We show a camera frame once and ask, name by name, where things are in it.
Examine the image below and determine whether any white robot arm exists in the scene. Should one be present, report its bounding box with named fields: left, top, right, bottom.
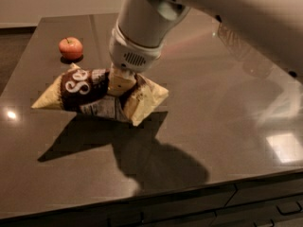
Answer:
left=109, top=0, right=303, bottom=81

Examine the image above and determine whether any brown chip bag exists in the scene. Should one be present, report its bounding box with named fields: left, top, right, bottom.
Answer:
left=32, top=63, right=169, bottom=127

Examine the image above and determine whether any red apple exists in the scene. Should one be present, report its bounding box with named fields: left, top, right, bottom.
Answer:
left=59, top=37, right=83, bottom=61

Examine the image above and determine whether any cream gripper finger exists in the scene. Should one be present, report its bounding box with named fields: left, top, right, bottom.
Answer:
left=107, top=64, right=136, bottom=96

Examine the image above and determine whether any black drawer handle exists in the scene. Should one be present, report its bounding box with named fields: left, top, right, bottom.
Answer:
left=276, top=201, right=303, bottom=216

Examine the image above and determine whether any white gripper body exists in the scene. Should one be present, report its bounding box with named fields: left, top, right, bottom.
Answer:
left=109, top=20, right=163, bottom=73

